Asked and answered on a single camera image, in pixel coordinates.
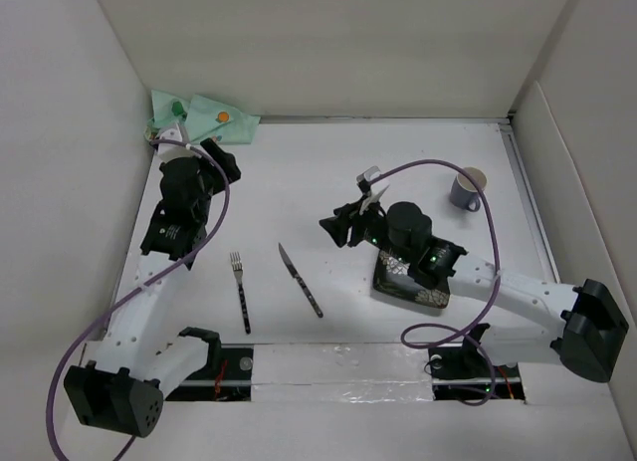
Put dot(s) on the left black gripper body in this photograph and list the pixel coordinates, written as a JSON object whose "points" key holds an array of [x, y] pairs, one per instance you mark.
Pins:
{"points": [[204, 201]]}

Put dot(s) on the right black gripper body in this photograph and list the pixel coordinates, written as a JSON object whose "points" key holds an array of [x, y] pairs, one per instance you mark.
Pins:
{"points": [[373, 228]]}

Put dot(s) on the green cartoon print cloth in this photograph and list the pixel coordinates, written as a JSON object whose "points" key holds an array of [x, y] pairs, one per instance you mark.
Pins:
{"points": [[202, 118]]}

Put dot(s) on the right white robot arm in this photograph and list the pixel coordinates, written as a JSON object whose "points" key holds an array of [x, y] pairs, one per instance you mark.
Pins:
{"points": [[579, 327]]}

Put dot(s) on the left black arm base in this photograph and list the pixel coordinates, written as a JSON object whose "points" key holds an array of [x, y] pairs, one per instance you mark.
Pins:
{"points": [[229, 379]]}

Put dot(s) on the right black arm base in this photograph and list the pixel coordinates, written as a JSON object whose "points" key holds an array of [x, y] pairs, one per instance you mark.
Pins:
{"points": [[460, 373]]}

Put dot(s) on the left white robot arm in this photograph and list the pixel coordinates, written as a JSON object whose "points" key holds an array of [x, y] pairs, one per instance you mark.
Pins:
{"points": [[123, 387]]}

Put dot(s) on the black floral square plate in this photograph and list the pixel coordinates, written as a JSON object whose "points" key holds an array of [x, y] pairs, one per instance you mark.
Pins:
{"points": [[392, 285]]}

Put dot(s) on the purple ceramic mug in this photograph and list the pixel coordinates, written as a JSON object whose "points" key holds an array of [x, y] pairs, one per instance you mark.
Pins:
{"points": [[464, 193]]}

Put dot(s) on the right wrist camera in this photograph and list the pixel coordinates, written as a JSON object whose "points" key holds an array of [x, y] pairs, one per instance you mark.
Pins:
{"points": [[371, 191]]}

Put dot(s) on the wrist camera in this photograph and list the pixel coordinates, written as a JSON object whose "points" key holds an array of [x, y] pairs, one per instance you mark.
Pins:
{"points": [[171, 135], [371, 191]]}

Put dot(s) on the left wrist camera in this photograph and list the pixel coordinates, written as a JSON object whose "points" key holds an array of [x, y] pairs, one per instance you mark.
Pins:
{"points": [[171, 135]]}

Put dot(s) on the metal fork patterned handle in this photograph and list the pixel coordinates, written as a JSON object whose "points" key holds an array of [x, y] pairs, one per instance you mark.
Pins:
{"points": [[237, 268]]}

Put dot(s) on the steak knife patterned handle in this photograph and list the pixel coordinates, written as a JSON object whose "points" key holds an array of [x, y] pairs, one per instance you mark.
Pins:
{"points": [[299, 279]]}

